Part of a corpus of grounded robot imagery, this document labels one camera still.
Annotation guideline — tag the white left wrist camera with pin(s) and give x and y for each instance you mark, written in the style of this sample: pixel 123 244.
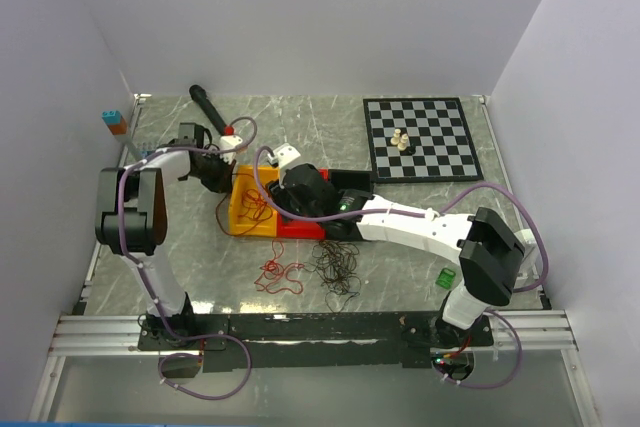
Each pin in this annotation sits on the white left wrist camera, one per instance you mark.
pixel 229 145

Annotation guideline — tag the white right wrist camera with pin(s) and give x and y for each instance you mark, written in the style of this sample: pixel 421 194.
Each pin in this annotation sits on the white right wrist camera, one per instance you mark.
pixel 285 156

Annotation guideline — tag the black white chessboard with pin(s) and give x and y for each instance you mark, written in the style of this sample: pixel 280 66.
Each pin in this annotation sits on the black white chessboard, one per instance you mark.
pixel 437 128

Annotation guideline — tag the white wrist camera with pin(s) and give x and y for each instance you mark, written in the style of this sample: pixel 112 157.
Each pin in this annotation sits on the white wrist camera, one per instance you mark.
pixel 285 156
pixel 229 145

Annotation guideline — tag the black plastic bin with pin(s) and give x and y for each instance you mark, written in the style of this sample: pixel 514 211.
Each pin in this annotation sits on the black plastic bin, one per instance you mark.
pixel 350 179

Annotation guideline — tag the black marker orange cap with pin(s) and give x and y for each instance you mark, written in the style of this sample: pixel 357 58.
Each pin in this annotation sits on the black marker orange cap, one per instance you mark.
pixel 200 98

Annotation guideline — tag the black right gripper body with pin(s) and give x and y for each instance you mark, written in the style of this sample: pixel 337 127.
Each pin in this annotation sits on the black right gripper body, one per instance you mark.
pixel 282 197

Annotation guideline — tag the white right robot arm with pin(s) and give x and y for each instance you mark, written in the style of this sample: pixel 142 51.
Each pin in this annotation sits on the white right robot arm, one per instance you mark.
pixel 481 244

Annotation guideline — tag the blue orange block tower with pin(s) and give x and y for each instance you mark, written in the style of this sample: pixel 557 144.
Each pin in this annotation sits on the blue orange block tower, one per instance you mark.
pixel 118 127

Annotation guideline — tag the yellow plastic bin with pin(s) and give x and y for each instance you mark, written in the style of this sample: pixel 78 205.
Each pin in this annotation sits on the yellow plastic bin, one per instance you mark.
pixel 248 213

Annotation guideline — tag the white chess piece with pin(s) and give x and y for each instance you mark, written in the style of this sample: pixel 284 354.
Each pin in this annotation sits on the white chess piece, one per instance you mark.
pixel 396 137
pixel 403 143

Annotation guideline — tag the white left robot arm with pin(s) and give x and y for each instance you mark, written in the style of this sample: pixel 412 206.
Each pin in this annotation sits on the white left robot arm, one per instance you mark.
pixel 132 219

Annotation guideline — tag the red plastic bin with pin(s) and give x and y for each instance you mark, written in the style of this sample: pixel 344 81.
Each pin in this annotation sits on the red plastic bin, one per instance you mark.
pixel 295 229

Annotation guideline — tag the blue white block stack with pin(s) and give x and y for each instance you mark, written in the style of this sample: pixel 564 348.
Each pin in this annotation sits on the blue white block stack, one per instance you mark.
pixel 147 147

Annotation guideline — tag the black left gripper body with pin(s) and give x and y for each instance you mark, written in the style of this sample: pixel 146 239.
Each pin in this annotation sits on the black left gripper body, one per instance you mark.
pixel 214 172

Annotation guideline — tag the white stand device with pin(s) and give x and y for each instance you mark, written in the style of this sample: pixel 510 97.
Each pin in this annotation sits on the white stand device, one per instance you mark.
pixel 527 270

